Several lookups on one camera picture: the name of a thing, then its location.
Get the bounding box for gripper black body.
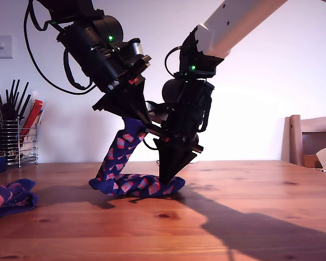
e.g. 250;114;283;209
83;49;153;111
145;104;205;155

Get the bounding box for purple pink patterned sock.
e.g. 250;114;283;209
0;178;39;222
89;116;186;198

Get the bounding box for red chopstick packet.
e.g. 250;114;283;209
19;99;43;136

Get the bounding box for wooden chair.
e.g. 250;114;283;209
281;115;326;167

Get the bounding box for black round kitchen utensil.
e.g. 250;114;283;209
2;103;16;122

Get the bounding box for cardboard box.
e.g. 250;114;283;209
303;154;323;169

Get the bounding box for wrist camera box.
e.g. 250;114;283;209
119;37;153;72
146;100;171;125

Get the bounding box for thick black sleeved cable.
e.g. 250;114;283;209
197;102;214;133
63;48;95;91

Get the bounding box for thin black camera cable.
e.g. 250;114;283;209
143;138;160;151

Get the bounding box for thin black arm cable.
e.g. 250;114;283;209
164;46;183;76
23;0;96;96

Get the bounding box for white light switch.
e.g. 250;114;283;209
0;34;13;59

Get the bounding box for chrome wire utensil caddy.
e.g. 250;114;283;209
0;119;39;168

